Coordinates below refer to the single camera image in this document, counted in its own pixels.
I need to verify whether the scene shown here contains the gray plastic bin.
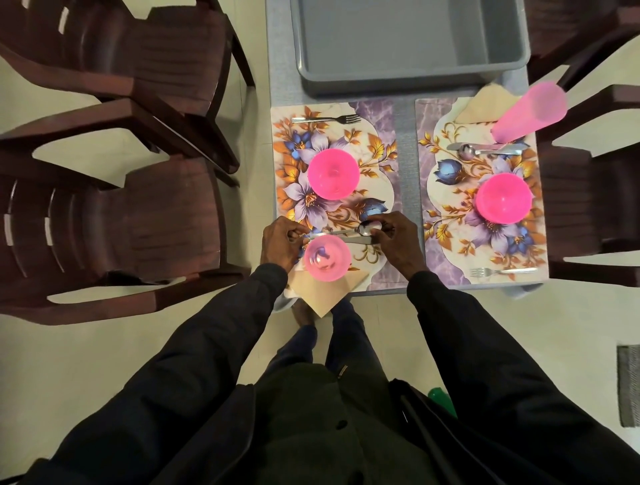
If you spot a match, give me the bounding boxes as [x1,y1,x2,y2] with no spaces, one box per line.
[290,0,532,98]

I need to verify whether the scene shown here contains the silver table knife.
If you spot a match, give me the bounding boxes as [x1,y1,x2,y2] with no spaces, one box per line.
[446,142,531,156]
[305,234,379,246]

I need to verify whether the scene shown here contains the dark gray floor mat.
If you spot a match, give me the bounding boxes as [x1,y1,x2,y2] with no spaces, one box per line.
[616,345,640,428]

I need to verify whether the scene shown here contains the person's right hand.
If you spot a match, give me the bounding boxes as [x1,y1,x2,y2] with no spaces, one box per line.
[372,210,430,281]

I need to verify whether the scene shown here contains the person's left forearm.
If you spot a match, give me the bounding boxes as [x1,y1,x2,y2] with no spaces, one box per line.
[20,263,289,485]

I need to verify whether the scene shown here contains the pink plastic tumbler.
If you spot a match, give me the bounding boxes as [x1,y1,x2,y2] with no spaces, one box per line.
[303,235,353,283]
[491,81,569,145]

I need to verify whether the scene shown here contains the silver spoon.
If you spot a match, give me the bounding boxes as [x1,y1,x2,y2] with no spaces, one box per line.
[457,143,523,162]
[304,220,384,239]

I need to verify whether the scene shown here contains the pink plastic bowl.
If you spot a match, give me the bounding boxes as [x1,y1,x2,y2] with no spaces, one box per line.
[474,173,534,226]
[306,148,361,202]

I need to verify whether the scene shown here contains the silver fork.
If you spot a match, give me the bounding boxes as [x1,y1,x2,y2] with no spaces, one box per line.
[469,267,539,278]
[291,114,362,126]

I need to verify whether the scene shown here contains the person's dark jacket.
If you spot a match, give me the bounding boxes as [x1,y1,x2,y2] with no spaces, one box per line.
[150,362,501,485]

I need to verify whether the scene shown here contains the beige paper napkin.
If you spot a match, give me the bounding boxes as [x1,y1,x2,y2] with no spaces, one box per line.
[287,267,371,319]
[454,82,521,126]

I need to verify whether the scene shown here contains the person's left hand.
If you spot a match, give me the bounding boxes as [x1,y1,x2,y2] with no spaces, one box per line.
[260,216,312,273]

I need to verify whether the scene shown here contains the dark brown plastic chair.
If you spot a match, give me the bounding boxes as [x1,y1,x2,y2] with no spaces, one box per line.
[0,145,251,326]
[0,0,256,188]
[524,0,640,92]
[537,84,640,288]

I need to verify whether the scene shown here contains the floral placemat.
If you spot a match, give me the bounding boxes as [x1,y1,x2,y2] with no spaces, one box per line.
[270,98,412,293]
[415,95,550,288]

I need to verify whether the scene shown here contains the person's foot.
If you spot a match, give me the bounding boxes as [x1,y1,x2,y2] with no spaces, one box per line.
[291,300,317,328]

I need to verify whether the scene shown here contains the green plastic object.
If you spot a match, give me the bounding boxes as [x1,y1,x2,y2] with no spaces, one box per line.
[427,387,458,419]

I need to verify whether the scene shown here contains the person's right forearm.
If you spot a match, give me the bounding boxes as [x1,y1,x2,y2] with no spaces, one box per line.
[406,270,640,485]

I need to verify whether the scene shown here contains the person's legs in dark trousers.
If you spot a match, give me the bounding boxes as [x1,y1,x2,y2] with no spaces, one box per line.
[260,297,401,400]

